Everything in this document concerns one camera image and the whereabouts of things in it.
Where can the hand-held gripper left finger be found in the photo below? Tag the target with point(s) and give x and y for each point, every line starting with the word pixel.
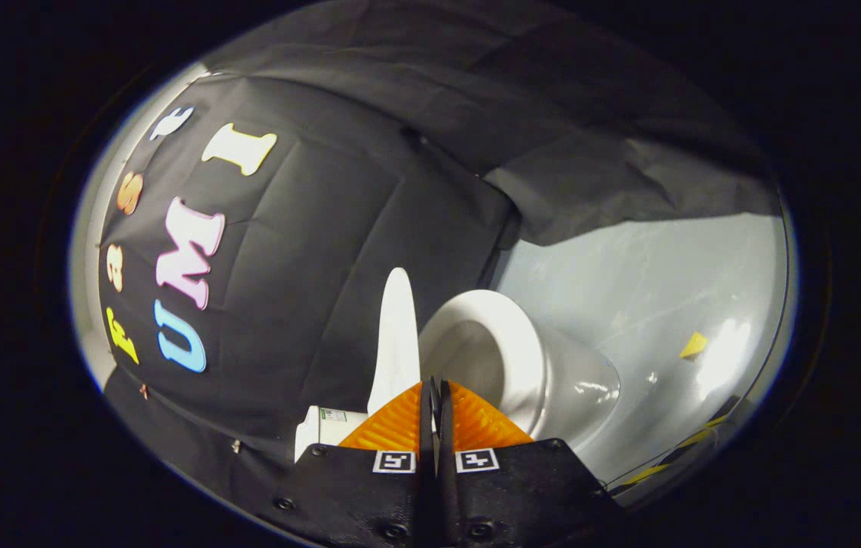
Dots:
pixel 369 495

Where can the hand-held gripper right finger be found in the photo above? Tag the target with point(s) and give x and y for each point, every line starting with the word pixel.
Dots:
pixel 506 495

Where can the white toilet lid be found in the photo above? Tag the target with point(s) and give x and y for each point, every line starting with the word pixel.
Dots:
pixel 396 335

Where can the white ceramic toilet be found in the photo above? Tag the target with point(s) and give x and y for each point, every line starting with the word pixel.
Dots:
pixel 575 388

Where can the yellow black striped tape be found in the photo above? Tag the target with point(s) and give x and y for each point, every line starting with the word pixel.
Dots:
pixel 674 453

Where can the black backdrop cloth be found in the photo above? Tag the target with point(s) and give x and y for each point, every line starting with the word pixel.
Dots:
pixel 308 266

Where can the yellow tape piece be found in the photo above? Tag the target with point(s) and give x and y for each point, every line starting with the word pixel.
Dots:
pixel 693 345

